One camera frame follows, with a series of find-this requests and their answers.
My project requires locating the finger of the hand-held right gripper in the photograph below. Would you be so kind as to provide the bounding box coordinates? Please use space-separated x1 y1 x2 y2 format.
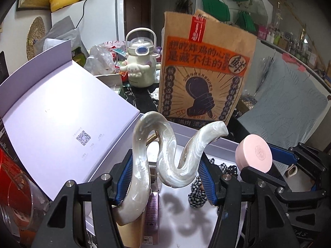
240 166 326 205
267 142 331 166

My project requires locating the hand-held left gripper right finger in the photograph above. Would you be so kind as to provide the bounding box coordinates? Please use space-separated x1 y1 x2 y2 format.
197 155 295 248

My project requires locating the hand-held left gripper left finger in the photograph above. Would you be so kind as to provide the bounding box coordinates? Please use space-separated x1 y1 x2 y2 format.
31 148 135 248

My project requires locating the black white gingham scrunchie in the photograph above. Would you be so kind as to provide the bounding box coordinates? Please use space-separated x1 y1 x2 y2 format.
189 176 207 208

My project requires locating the pink round compact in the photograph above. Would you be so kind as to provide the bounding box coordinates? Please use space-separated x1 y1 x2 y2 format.
235 134 273 173

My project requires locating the black polka dot scrunchie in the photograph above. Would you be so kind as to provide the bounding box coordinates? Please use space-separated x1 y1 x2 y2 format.
207 157 238 177

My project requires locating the pearl white hair claw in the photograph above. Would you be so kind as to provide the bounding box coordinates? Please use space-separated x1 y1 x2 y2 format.
114 111 229 225

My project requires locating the small purple box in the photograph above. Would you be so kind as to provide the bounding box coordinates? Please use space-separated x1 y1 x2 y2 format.
143 190 159 248

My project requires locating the lavender gift box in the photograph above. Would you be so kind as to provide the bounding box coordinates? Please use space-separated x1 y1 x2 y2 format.
0 39 246 248

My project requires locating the grey cloth on chair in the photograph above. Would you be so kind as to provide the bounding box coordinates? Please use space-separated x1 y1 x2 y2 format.
236 57 329 150

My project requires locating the clear plastic cup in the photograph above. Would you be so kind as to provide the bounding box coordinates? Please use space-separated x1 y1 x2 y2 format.
0 173 51 231

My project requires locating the brown printed paper bag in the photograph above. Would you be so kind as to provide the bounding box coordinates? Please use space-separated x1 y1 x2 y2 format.
158 9 258 127

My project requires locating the white flat box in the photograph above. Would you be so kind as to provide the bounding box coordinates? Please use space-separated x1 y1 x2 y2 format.
94 74 124 93

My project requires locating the row of small bottles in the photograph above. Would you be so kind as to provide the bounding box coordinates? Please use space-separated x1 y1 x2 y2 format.
259 23 331 68

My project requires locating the red canister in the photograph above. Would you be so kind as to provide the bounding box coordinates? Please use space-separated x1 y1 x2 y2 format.
0 147 34 233

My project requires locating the white cartoon water bottle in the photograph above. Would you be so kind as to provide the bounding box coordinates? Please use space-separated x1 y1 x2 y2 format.
120 28 161 88

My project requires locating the clear plastic bag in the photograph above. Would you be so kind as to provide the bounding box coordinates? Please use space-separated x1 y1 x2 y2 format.
84 44 122 76

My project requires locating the grey plastic mailer bag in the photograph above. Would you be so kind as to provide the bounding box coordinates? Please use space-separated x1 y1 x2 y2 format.
35 15 84 62

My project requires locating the white refrigerator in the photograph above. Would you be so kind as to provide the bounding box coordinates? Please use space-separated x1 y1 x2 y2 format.
51 0 125 49

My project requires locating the dark brown door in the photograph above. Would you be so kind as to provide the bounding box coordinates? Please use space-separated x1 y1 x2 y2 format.
116 0 153 39

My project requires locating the woven straw fan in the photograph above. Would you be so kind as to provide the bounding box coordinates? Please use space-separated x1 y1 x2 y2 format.
26 16 46 61

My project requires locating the black hanging bag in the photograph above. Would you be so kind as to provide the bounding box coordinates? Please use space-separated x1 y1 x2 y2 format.
176 0 194 16

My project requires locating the black power cable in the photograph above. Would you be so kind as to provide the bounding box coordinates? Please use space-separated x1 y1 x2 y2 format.
78 0 90 22

